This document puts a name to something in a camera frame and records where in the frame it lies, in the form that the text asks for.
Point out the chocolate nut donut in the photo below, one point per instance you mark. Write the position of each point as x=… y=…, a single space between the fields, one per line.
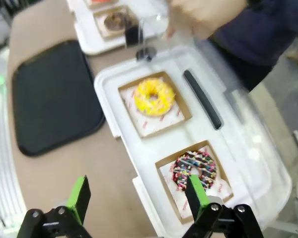
x=114 y=21

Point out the far white tray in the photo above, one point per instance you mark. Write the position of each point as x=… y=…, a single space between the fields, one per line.
x=106 y=29

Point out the person's bare hand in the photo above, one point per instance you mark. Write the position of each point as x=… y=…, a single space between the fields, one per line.
x=201 y=17

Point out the red frosted donut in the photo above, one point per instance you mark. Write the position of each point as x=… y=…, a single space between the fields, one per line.
x=100 y=1

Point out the person's navy blue torso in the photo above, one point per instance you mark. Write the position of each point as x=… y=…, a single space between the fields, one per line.
x=258 y=37

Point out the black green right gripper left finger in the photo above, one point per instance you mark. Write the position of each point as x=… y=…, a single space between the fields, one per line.
x=77 y=200

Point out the brown cardboard donut tray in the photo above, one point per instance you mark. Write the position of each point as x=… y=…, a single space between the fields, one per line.
x=100 y=3
x=154 y=104
x=196 y=181
x=113 y=22

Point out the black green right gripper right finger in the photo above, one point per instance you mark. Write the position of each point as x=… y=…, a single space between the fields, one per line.
x=198 y=198

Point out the yellow sprinkled donut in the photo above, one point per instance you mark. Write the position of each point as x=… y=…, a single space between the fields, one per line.
x=154 y=97

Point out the black plastic tray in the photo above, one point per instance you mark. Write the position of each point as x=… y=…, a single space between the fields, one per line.
x=55 y=98

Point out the chocolate rainbow sprinkle donut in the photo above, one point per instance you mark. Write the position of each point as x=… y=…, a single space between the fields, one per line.
x=194 y=171

